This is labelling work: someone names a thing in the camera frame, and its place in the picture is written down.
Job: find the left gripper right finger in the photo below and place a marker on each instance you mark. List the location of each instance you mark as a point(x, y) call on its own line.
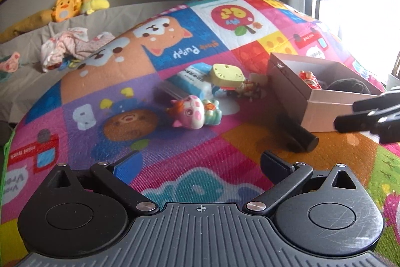
point(288, 181)

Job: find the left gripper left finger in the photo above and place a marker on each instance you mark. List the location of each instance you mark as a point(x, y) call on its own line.
point(114, 179)

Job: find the black cylinder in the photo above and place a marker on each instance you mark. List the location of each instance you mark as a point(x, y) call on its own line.
point(305, 140)

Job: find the black plush toy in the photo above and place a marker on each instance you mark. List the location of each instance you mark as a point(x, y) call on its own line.
point(350, 85)

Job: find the red hooded doll figure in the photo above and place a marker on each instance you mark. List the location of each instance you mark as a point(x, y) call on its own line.
point(310, 79)

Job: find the small cartoon figure keychain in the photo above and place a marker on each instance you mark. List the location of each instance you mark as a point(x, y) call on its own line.
point(253, 88)

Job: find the pink pig squishy toy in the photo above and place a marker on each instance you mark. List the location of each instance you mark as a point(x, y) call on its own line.
point(193, 113)

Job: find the blue white tissue pack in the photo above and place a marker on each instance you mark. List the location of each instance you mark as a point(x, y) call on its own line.
point(194, 80)

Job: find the white cardboard box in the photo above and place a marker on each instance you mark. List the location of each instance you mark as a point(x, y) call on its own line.
point(314, 109)

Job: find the colourful cartoon play mat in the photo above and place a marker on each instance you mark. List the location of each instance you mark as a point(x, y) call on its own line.
point(111, 104)

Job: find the crumpled pink white cloth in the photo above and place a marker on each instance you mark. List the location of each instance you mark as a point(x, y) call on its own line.
point(73, 42)

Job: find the small pink cloth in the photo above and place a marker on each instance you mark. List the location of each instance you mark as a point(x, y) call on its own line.
point(10, 64)

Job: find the yellow green plush toy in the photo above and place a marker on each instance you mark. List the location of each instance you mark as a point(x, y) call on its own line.
point(90, 6)

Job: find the yellow tiger plush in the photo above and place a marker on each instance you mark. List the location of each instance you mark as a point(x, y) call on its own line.
point(65, 9)

